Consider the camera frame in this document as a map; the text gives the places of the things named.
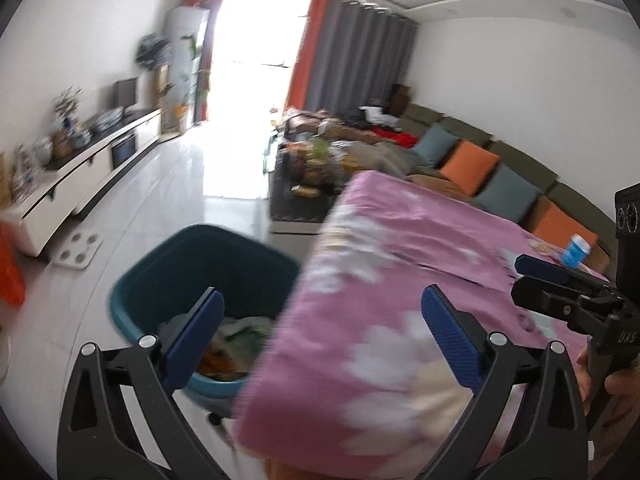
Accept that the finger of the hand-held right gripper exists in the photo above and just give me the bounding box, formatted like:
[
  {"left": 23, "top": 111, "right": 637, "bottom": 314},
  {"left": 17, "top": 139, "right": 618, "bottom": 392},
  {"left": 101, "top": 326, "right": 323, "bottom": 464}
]
[
  {"left": 515, "top": 254, "right": 608, "bottom": 293},
  {"left": 510, "top": 275, "right": 618, "bottom": 333}
]

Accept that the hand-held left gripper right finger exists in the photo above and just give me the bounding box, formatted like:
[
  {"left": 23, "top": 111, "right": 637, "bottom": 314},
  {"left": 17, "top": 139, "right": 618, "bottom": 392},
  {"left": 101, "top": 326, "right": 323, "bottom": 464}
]
[{"left": 420, "top": 284, "right": 590, "bottom": 480}]

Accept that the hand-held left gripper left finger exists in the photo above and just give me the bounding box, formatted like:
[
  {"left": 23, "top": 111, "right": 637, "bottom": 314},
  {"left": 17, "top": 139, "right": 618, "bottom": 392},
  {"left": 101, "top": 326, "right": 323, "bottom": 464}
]
[{"left": 56, "top": 287, "right": 226, "bottom": 480}]

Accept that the teal plastic bin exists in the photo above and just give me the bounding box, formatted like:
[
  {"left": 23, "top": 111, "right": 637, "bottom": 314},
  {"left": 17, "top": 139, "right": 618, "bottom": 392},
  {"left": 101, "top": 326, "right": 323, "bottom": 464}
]
[{"left": 109, "top": 224, "right": 302, "bottom": 401}]

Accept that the person's right forearm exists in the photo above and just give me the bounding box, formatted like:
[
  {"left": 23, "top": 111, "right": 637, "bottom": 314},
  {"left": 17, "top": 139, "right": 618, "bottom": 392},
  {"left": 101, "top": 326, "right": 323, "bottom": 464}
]
[{"left": 585, "top": 400, "right": 640, "bottom": 480}]

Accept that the person's right hand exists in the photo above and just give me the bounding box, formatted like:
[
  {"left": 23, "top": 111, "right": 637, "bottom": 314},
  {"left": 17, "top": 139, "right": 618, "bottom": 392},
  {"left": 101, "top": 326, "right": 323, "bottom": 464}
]
[{"left": 575, "top": 347, "right": 640, "bottom": 413}]

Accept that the blue paper cup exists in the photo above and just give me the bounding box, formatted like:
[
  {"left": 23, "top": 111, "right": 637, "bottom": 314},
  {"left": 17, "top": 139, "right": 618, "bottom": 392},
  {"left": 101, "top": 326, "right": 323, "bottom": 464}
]
[{"left": 561, "top": 233, "right": 592, "bottom": 268}]

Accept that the orange cushion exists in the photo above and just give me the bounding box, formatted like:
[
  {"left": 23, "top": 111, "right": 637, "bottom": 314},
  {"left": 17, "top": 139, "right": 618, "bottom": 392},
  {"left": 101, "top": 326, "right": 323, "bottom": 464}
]
[
  {"left": 530, "top": 202, "right": 599, "bottom": 256},
  {"left": 440, "top": 140, "right": 502, "bottom": 197}
]

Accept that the white crumpled tissue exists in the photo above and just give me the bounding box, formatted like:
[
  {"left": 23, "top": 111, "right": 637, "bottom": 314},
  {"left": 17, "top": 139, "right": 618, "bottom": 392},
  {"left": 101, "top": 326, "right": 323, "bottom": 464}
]
[{"left": 222, "top": 317, "right": 273, "bottom": 356}]

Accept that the blue cushion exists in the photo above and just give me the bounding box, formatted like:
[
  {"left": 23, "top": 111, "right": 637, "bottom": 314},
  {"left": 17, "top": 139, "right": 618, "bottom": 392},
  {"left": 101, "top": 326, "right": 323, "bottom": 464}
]
[
  {"left": 472, "top": 165, "right": 543, "bottom": 225},
  {"left": 412, "top": 123, "right": 463, "bottom": 168}
]

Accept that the pink floral blanket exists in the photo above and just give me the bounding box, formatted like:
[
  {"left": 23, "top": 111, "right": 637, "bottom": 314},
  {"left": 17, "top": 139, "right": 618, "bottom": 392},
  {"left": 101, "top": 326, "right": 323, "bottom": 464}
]
[{"left": 232, "top": 170, "right": 613, "bottom": 468}]

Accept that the olive green sofa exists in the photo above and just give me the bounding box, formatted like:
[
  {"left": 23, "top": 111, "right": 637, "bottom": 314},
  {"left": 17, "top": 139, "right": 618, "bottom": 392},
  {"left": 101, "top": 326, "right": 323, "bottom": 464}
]
[{"left": 285, "top": 102, "right": 618, "bottom": 281}]

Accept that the white bathroom scale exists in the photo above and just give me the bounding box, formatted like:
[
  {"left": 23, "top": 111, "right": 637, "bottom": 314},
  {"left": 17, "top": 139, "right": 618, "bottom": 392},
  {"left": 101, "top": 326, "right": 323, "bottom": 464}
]
[{"left": 53, "top": 231, "right": 103, "bottom": 267}]

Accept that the black coffee table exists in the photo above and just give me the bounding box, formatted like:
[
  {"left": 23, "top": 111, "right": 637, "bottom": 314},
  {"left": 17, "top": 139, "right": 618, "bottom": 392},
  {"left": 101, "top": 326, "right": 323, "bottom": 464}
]
[{"left": 268, "top": 130, "right": 361, "bottom": 223}]

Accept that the red cloth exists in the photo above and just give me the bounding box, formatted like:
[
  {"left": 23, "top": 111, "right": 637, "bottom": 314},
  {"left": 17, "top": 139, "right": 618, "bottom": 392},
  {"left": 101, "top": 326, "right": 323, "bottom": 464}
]
[{"left": 370, "top": 127, "right": 421, "bottom": 148}]

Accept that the orange plastic bag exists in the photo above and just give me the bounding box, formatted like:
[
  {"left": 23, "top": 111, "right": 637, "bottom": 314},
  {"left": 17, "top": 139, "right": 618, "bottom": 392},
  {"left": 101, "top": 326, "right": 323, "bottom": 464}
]
[{"left": 0, "top": 222, "right": 26, "bottom": 306}]

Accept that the white tv cabinet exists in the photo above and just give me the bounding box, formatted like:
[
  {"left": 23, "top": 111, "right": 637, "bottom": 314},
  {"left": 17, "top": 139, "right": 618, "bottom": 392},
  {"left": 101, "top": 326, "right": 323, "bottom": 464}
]
[{"left": 0, "top": 109, "right": 163, "bottom": 261}]

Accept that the cluster of food jars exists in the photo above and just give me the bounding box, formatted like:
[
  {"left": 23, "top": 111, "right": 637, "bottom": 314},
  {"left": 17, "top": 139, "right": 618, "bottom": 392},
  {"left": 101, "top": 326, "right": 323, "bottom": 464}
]
[{"left": 285, "top": 140, "right": 351, "bottom": 196}]

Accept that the dark brown side cabinet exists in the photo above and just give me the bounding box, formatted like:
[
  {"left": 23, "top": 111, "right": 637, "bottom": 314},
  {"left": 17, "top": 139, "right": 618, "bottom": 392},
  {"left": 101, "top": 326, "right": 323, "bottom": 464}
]
[{"left": 390, "top": 83, "right": 413, "bottom": 116}]

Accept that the pile of dark clothes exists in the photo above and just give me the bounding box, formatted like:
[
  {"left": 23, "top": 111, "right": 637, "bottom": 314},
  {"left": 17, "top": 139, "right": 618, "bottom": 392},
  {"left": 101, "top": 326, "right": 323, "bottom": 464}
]
[{"left": 345, "top": 106, "right": 401, "bottom": 128}]

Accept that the clear plastic bag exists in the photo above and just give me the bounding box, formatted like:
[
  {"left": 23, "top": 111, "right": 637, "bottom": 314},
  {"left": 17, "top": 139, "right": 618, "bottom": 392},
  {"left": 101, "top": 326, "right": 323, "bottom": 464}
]
[{"left": 92, "top": 107, "right": 126, "bottom": 133}]

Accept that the glass ornament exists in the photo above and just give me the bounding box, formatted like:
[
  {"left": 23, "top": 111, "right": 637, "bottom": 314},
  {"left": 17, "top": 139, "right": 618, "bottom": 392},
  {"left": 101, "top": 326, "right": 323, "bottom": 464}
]
[{"left": 10, "top": 145, "right": 36, "bottom": 201}]

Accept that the large leaf potted plant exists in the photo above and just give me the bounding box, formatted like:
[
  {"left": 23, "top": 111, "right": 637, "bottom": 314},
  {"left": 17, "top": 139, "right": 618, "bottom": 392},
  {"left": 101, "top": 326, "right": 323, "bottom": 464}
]
[{"left": 175, "top": 35, "right": 211, "bottom": 131}]

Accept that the black monitor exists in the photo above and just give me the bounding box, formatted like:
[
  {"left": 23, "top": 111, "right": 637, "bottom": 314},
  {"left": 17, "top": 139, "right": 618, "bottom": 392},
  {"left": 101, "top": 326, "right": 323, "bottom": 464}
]
[{"left": 114, "top": 77, "right": 140, "bottom": 111}]

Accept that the small bonsai plant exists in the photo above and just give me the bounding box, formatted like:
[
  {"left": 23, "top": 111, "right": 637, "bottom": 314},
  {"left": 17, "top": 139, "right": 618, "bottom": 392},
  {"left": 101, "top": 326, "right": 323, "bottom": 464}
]
[{"left": 54, "top": 87, "right": 83, "bottom": 128}]

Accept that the purple striped curtain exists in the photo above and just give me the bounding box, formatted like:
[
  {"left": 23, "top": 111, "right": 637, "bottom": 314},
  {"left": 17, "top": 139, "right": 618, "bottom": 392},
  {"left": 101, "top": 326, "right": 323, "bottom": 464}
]
[{"left": 187, "top": 0, "right": 228, "bottom": 126}]

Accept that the white standing air conditioner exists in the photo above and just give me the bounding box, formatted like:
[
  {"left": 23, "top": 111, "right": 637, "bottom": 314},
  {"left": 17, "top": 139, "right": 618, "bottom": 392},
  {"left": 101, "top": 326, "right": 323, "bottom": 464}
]
[{"left": 165, "top": 6, "right": 211, "bottom": 131}]

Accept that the orange and grey curtain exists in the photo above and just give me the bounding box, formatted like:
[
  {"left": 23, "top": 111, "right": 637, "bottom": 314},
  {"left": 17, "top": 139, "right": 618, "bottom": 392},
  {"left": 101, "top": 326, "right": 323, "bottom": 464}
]
[{"left": 285, "top": 0, "right": 418, "bottom": 116}]

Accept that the covered standing fan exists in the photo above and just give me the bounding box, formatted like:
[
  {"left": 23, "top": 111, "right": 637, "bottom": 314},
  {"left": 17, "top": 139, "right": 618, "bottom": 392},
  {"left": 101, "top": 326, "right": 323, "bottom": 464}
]
[{"left": 136, "top": 32, "right": 171, "bottom": 68}]

